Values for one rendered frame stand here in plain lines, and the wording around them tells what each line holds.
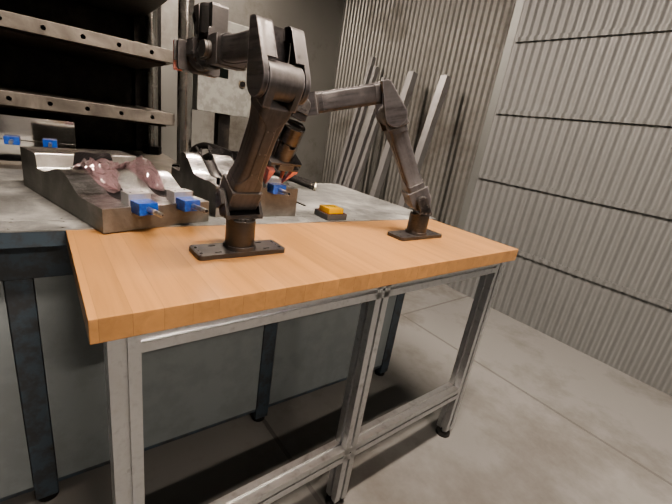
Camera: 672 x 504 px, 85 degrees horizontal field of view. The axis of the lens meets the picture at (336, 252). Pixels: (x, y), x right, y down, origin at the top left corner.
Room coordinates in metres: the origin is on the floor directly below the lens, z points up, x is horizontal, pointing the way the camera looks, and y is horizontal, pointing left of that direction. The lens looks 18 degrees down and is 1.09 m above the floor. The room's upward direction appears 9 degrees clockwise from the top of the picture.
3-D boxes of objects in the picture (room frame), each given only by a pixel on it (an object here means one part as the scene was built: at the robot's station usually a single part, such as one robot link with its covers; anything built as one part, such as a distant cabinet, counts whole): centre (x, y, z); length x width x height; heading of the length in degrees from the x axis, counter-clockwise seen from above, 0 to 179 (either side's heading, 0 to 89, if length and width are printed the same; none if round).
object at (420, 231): (1.15, -0.24, 0.84); 0.20 x 0.07 x 0.08; 130
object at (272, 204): (1.27, 0.41, 0.87); 0.50 x 0.26 x 0.14; 39
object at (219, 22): (0.90, 0.33, 1.24); 0.12 x 0.09 x 0.12; 40
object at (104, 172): (0.99, 0.63, 0.90); 0.26 x 0.18 x 0.08; 56
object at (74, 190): (0.98, 0.63, 0.86); 0.50 x 0.26 x 0.11; 56
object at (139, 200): (0.79, 0.43, 0.86); 0.13 x 0.05 x 0.05; 56
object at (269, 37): (0.77, 0.22, 1.17); 0.30 x 0.09 x 0.12; 40
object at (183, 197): (0.88, 0.37, 0.86); 0.13 x 0.05 x 0.05; 56
